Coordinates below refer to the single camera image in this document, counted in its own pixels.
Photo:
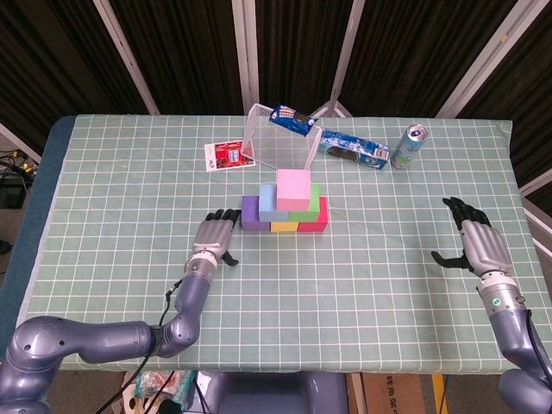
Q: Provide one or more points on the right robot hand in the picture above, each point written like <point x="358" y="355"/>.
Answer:
<point x="485" y="250"/>

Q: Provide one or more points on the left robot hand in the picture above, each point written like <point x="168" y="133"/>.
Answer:
<point x="213" y="237"/>

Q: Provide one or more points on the purple foam cube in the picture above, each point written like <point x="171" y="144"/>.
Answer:
<point x="249" y="215"/>

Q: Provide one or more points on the light blue foam cube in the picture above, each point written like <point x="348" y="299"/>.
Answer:
<point x="267" y="202"/>

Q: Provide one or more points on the yellow foam cube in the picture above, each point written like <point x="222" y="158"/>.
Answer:
<point x="284" y="227"/>

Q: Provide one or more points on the light pink foam cube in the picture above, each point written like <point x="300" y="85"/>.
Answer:
<point x="294" y="186"/>

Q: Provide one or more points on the green foam cube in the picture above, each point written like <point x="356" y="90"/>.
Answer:
<point x="314" y="202"/>

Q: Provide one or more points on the magenta foam cube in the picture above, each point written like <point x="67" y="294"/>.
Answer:
<point x="319" y="222"/>

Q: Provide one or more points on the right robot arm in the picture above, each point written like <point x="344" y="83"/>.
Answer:
<point x="515" y="340"/>

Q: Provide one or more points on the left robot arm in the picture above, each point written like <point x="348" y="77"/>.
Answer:
<point x="86" y="345"/>

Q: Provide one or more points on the red and white card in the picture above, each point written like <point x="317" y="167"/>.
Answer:
<point x="224" y="156"/>

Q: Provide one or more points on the green checked tablecloth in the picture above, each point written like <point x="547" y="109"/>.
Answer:
<point x="302" y="302"/>

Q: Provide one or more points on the light blue drink can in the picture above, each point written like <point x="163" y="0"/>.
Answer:
<point x="407" y="148"/>

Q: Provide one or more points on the small blue cookie packet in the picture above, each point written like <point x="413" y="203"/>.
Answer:
<point x="293" y="118"/>

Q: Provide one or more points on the plastic bag with items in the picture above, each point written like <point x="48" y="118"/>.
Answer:
<point x="151" y="384"/>

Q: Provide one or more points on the long blue cookie package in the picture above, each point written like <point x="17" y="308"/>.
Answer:
<point x="353" y="146"/>

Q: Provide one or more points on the brown cardboard box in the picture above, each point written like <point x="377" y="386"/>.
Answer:
<point x="397" y="394"/>

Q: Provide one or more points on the grey robot torso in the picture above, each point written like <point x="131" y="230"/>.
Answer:
<point x="276" y="394"/>

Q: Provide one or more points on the white frame post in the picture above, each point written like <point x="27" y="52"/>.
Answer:
<point x="539" y="224"/>
<point x="483" y="56"/>
<point x="125" y="56"/>
<point x="345" y="52"/>
<point x="246" y="56"/>
<point x="537" y="183"/>
<point x="17" y="140"/>

